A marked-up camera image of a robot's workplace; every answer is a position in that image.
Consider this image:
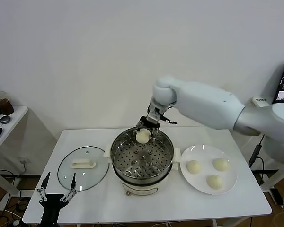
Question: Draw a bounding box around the white steamed baozi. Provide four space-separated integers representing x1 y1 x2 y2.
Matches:
135 129 150 144
206 174 225 191
212 157 230 172
186 160 202 175

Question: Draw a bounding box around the black floor cable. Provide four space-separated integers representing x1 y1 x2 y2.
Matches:
0 169 22 181

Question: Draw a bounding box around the black device on floor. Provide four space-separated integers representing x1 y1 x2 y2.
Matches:
270 188 284 206

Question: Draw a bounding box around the white round plate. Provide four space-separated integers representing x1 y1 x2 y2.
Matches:
179 144 238 196

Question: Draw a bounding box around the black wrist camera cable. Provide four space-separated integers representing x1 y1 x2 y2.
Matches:
160 106 178 125

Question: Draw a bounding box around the perforated steel steamer pot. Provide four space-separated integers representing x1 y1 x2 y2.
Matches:
103 127 181 183

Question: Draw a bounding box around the plastic cup of dark drink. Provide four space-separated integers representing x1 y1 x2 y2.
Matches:
0 91 15 116

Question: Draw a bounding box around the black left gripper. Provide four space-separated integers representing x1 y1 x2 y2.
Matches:
36 172 78 227

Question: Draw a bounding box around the white side table with cup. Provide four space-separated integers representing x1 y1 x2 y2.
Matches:
0 106 29 211

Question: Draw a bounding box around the white side table with laptop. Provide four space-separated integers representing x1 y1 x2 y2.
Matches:
250 96 284 192

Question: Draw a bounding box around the glass lid with white handle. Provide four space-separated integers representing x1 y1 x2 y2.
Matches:
57 146 110 192

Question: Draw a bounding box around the black cable with adapter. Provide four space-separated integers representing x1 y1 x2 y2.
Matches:
248 134 266 185

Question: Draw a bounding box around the white printed label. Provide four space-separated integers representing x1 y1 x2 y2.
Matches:
252 96 268 107

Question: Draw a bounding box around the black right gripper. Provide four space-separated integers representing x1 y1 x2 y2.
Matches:
135 115 161 140

